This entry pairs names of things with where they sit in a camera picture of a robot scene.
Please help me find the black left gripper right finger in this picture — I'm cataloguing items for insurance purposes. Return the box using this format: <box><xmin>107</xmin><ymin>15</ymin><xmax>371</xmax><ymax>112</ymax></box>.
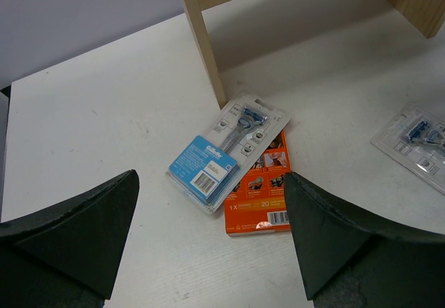
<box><xmin>284</xmin><ymin>172</ymin><xmax>444</xmax><ymax>307</ymax></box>

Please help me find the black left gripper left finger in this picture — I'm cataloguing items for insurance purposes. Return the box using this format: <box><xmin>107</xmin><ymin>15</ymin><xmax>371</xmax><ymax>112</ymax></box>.
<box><xmin>1</xmin><ymin>170</ymin><xmax>139</xmax><ymax>307</ymax></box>

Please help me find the orange Gillette Styler box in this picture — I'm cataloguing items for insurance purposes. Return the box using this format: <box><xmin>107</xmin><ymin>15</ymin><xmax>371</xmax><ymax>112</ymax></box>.
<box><xmin>224</xmin><ymin>131</ymin><xmax>291</xmax><ymax>236</ymax></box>

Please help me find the clear blister razor pack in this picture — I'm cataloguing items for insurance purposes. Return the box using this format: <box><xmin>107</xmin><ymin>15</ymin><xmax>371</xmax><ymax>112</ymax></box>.
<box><xmin>371</xmin><ymin>102</ymin><xmax>444</xmax><ymax>193</ymax></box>
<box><xmin>165</xmin><ymin>93</ymin><xmax>291</xmax><ymax>214</ymax></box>

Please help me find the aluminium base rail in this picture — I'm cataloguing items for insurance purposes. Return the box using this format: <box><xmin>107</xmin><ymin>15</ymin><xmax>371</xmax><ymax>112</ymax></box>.
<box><xmin>0</xmin><ymin>86</ymin><xmax>11</xmax><ymax>206</ymax></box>

